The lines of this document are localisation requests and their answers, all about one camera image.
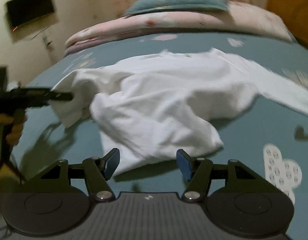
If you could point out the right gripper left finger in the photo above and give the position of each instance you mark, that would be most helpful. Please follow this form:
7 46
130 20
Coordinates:
60 197

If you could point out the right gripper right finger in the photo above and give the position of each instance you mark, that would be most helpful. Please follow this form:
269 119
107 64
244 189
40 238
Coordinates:
235 198

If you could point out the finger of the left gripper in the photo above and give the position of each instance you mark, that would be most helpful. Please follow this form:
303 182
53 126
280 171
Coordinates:
41 96

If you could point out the white long-sleeve shirt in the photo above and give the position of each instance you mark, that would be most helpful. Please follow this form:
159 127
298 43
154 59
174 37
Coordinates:
152 105

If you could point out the teal floral bed sheet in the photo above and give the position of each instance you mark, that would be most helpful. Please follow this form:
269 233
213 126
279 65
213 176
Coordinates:
45 140

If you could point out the pink floral folded quilt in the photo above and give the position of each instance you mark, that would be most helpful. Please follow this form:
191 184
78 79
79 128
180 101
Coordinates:
240 18

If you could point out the teal pillow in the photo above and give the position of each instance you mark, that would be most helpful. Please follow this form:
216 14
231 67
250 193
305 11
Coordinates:
147 6

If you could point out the wooden headboard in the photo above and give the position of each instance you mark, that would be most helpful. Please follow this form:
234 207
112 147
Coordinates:
294 14

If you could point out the wall-mounted black television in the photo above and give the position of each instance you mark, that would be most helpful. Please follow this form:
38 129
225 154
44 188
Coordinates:
23 11

